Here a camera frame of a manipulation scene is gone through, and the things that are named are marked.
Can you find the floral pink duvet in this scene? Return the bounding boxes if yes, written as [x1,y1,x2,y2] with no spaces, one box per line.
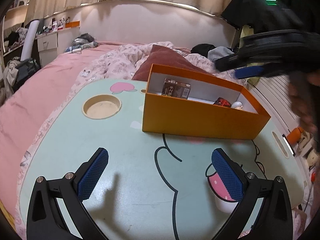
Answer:
[71,42,247,94]

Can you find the clothes pile on bed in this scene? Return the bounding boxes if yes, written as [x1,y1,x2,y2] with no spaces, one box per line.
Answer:
[65,33,99,53]

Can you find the brown card box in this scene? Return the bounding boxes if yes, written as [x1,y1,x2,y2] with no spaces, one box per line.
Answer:
[162,78,191,99]

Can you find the white cartoon figurine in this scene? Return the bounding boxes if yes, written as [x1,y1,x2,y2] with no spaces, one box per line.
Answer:
[231,101,243,109]

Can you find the grey hoodie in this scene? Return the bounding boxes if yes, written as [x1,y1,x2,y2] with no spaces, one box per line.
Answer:
[207,46,234,62]

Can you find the mint green lap table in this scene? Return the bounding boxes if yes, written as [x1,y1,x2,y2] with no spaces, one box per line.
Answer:
[18,79,304,239]

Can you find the black garment pile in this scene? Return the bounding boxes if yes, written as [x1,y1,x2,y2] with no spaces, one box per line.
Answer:
[190,43,216,58]

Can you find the white drawer cabinet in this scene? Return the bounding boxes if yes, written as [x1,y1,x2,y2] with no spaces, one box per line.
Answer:
[37,27,80,67]

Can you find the orange cardboard box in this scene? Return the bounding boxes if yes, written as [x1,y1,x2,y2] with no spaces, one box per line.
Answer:
[142,64,271,140]

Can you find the dark red pillow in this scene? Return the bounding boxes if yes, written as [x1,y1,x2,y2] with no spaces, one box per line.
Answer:
[132,45,207,82]

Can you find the orange bottle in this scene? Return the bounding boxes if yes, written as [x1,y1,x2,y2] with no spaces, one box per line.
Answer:
[286,127,304,146]

